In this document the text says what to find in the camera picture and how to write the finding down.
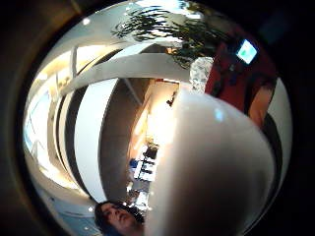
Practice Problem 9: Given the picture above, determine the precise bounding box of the background display shelf with goods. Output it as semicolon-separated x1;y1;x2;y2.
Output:
126;144;160;210

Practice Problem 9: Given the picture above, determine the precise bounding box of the clear faceted glass vase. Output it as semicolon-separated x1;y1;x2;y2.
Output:
189;56;215;94

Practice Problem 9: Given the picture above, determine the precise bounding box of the green leafy indoor tree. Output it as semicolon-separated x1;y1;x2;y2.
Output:
111;5;230;69

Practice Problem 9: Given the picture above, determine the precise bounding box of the black device with lit screen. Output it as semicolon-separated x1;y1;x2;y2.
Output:
234;38;259;66

